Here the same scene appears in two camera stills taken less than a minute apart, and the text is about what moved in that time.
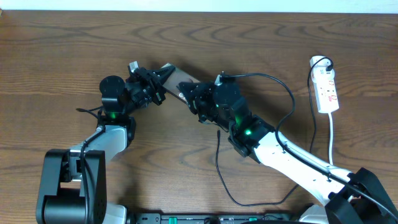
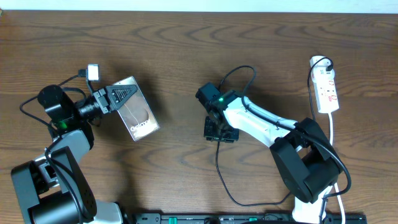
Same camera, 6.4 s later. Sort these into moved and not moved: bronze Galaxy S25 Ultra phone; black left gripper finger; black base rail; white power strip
Moved: black left gripper finger; bronze Galaxy S25 Ultra phone
Not moved: black base rail; white power strip
